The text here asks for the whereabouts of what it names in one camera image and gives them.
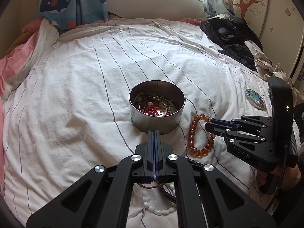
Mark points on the brown cloth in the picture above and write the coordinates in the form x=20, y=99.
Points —
x=19, y=42

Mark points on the white striped duvet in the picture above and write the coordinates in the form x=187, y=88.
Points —
x=83, y=99

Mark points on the pale cartoon print curtain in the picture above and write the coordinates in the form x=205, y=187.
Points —
x=213, y=2

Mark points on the dark knitted garment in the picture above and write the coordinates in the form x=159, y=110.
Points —
x=237, y=54

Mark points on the black puffer jacket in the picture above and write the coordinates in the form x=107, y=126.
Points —
x=225, y=30

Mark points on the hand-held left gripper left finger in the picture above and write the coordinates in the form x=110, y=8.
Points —
x=150, y=152

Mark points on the cream wardrobe with tree decal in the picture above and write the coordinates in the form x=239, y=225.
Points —
x=273, y=16

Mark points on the beige crumpled cloth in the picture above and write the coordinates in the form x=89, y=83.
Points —
x=261, y=61

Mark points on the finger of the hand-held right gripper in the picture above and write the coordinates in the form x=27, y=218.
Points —
x=217, y=129
x=222, y=122

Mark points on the pink blanket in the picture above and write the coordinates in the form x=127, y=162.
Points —
x=9, y=68

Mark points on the round printed tin lid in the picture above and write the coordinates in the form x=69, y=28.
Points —
x=255, y=98

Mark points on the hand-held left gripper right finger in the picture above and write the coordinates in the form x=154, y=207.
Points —
x=158, y=152

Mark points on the round silver metal tin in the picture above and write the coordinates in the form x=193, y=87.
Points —
x=154, y=125

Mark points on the whale print curtain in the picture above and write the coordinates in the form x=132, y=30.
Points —
x=54, y=2

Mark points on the person's right hand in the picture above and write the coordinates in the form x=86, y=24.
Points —
x=293, y=178

